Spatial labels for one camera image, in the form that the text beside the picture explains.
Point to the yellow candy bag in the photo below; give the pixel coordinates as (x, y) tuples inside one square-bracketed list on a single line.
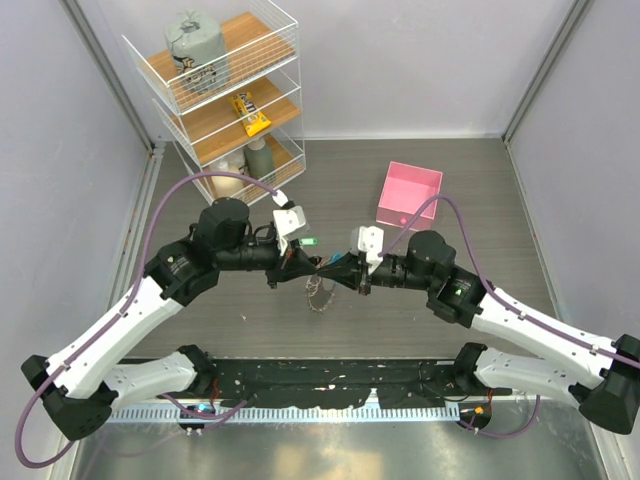
[(253, 119)]

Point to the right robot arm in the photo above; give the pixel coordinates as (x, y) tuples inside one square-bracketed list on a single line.
[(595, 374)]

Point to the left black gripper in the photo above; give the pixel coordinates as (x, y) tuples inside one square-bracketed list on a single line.
[(293, 264)]

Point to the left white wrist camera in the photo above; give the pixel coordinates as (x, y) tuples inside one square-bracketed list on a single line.
[(289, 221)]

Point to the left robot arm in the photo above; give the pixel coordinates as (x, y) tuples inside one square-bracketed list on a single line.
[(83, 384)]

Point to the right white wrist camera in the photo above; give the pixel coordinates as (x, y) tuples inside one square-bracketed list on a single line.
[(368, 241)]

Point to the white slotted cable duct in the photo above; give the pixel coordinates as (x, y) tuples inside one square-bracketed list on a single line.
[(164, 412)]

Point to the pink open drawer box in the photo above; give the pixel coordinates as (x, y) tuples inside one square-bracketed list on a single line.
[(405, 189)]

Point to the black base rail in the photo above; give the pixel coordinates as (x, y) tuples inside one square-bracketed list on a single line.
[(328, 384)]

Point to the patterned jar on shelf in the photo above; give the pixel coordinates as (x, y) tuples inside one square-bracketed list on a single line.
[(234, 162)]

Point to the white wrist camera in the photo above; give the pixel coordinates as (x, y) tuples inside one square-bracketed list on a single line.
[(368, 241), (289, 221)]

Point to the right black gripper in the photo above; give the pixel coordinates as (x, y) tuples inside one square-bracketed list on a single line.
[(347, 271)]

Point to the grey wrapped paper roll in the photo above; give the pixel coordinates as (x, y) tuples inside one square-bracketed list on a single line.
[(197, 47)]

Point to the green pump bottle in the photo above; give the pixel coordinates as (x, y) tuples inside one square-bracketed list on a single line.
[(259, 160)]

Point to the white wire shelf rack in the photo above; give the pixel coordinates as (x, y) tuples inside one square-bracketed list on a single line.
[(262, 43)]

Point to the cream pump bottle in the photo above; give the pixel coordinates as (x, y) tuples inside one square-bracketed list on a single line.
[(225, 186)]

